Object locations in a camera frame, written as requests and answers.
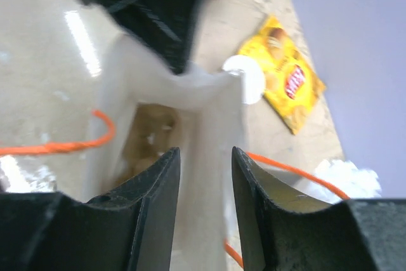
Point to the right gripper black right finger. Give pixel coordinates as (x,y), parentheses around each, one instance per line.
(281,228)

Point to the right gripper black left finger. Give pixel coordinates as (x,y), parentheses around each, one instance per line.
(130,227)

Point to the brown paper takeout bag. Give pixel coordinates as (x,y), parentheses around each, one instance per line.
(211,119)

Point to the brown paper cup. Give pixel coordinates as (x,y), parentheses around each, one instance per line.
(253,79)

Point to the yellow Lays chips bag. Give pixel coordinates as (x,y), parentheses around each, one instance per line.
(291,86)

